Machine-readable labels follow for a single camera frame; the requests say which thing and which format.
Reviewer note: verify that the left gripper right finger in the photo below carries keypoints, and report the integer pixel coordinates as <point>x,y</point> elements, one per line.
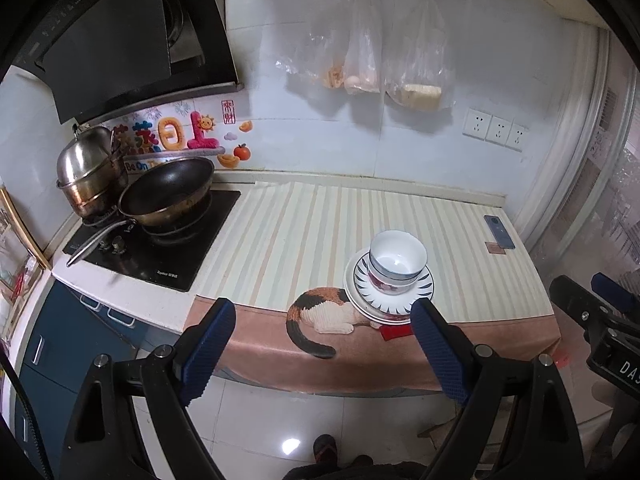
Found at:
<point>447,349</point>

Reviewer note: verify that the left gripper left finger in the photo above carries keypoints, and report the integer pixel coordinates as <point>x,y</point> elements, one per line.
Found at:
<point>200,347</point>

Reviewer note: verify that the blue leaf pattern plate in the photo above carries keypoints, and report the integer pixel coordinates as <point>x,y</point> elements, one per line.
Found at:
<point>425,284</point>

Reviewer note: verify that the red floral white bowl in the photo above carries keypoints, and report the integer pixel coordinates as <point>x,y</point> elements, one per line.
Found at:
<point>389,290</point>

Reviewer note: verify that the blue floral white bowl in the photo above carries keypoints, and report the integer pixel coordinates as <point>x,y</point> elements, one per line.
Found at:
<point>398,252</point>

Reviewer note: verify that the white floral plate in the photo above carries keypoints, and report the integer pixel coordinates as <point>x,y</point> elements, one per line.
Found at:
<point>365,304</point>

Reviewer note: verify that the gold rim white bowl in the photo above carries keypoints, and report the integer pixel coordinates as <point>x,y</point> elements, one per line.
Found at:
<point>390,278</point>

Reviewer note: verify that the blue kitchen cabinet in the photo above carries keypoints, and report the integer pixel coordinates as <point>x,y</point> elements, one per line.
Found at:
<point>70,331</point>

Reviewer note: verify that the black induction cooktop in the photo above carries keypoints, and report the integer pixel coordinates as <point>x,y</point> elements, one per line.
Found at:
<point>171,256</point>

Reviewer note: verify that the striped cat tablecloth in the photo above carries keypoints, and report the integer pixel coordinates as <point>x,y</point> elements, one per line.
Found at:
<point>289,255</point>

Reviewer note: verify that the blue smartphone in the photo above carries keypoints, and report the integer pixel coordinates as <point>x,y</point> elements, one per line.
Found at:
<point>498,230</point>

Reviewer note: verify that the black slipper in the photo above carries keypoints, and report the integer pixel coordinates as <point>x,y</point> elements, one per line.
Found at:
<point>325,450</point>

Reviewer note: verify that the black frying pan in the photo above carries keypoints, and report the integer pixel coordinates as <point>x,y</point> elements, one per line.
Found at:
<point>160,197</point>

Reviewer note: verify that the steel pot with lid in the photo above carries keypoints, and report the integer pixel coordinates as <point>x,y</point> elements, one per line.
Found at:
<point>91,172</point>

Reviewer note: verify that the plastic bag with bread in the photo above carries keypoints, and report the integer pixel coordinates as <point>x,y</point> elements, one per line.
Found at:
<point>419,65</point>

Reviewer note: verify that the plastic bag with food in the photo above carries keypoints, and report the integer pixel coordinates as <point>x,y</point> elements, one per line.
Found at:
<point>318,55</point>

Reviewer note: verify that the black range hood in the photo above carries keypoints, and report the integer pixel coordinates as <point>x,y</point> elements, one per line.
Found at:
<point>106,58</point>

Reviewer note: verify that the plastic bag with eggs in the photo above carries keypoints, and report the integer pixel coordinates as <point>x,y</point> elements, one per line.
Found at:
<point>363,59</point>

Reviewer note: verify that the colourful wall stickers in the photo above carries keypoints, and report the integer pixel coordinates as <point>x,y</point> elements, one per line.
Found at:
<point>213,127</point>

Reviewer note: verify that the white wall socket strip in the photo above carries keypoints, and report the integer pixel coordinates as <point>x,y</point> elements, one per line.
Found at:
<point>495,130</point>

